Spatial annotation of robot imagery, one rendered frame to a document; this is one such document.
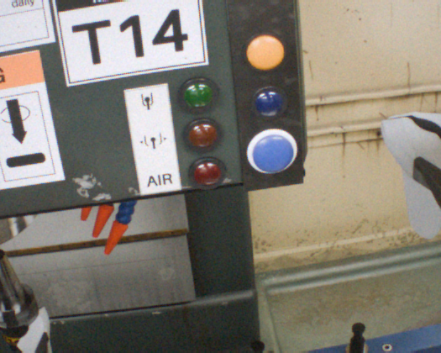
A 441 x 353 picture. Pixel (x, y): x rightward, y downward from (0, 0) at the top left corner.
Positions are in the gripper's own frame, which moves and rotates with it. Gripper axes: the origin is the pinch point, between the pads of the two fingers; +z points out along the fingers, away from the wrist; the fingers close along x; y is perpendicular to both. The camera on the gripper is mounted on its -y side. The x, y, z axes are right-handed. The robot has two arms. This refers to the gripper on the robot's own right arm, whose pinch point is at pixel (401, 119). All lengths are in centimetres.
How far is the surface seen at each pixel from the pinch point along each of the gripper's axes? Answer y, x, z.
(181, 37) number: -1.8, -4.3, 15.6
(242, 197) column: 59, 38, 70
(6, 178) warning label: 7.1, -16.7, 22.8
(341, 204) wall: 90, 80, 87
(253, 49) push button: -0.5, -0.7, 12.8
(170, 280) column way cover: 73, 23, 74
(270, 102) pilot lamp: 3.8, 0.1, 12.4
